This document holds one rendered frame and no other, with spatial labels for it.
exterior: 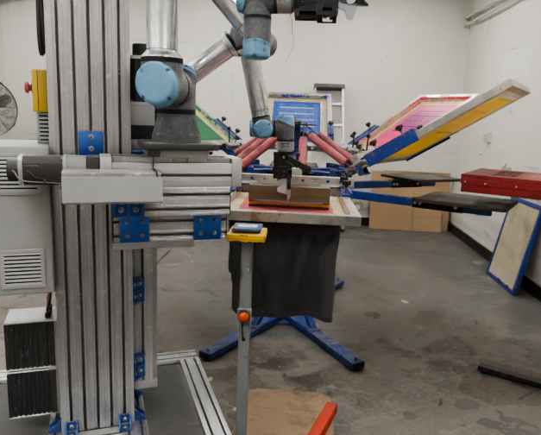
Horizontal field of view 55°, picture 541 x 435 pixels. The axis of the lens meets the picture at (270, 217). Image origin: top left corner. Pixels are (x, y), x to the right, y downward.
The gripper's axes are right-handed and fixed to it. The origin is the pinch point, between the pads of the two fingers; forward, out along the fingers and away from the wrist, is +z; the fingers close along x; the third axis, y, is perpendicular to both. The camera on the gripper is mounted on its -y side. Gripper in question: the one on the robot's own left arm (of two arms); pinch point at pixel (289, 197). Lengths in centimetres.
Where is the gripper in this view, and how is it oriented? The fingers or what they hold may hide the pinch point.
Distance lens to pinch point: 228.4
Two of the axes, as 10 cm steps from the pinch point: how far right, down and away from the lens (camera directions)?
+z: -0.1, 9.8, 1.9
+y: -10.0, -0.2, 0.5
